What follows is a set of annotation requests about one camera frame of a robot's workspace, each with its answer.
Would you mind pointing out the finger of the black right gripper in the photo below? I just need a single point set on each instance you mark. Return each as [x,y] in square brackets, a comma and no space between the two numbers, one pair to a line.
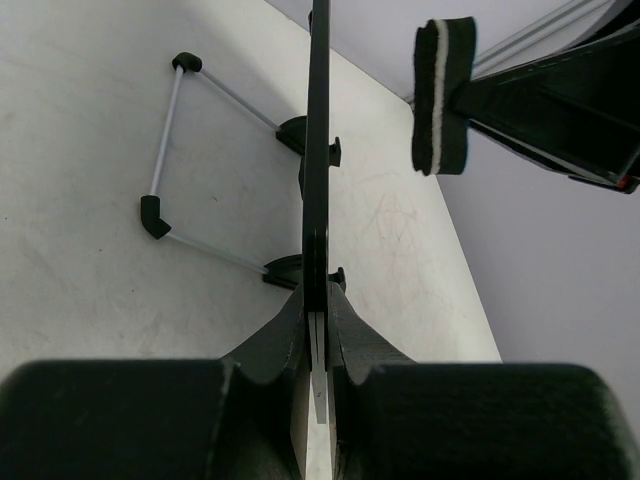
[575,113]

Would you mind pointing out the white whiteboard black frame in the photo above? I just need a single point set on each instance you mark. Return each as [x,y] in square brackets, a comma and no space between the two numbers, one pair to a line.
[316,166]

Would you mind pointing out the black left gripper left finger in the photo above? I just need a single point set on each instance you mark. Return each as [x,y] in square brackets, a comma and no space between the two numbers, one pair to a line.
[242,416]

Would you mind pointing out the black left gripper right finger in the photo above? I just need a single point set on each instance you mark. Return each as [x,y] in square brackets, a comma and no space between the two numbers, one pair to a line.
[394,418]

